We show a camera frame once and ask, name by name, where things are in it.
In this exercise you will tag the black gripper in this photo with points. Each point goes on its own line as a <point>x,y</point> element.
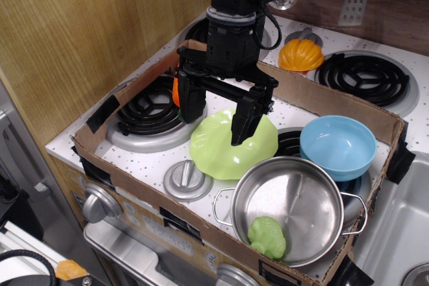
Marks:
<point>228,67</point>

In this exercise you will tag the orange toy carrot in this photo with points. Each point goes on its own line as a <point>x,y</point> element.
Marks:
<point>175,93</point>

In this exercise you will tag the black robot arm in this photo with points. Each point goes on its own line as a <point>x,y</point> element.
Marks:
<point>237,12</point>

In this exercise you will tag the light green plate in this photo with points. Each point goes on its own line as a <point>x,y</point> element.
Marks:
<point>213,154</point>

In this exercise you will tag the front left black burner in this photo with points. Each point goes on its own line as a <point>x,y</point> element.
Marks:
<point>150,122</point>

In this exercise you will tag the silver stovetop knob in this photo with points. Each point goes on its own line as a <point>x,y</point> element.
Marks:
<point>184,182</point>
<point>305,34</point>

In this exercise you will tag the orange toy pumpkin half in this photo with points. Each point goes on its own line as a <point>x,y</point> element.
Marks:
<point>300,56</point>

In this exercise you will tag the silver back stovetop knob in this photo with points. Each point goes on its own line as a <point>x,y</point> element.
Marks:
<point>305,34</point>

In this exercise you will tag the stainless steel pot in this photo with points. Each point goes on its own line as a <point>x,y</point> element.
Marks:
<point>303,199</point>

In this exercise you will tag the light blue bowl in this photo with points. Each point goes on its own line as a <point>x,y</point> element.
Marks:
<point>342,146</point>

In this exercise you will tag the green toy broccoli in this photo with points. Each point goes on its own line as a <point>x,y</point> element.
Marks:
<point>266,237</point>

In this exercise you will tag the back right black burner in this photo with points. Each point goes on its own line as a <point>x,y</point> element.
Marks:
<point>374,77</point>

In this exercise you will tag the silver front oven knob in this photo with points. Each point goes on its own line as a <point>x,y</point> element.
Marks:
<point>99,204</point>

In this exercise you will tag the silver slotted spatula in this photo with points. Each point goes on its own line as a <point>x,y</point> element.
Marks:
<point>352,13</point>

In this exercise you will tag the silver sink basin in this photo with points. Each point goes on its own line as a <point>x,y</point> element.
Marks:
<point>393,249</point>

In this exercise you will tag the silver oven door handle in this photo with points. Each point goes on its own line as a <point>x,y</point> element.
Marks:
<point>131,256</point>

